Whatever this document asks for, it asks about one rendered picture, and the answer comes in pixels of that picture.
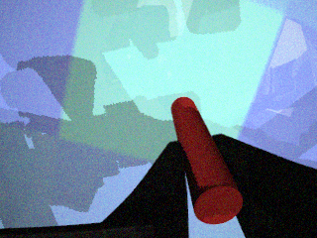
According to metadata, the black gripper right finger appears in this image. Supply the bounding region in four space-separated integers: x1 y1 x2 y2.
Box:
213 134 317 238

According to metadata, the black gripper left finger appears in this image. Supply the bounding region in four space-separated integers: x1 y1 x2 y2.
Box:
0 140 189 238

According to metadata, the red peg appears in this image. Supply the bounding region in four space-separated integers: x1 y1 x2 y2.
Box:
171 98 243 225

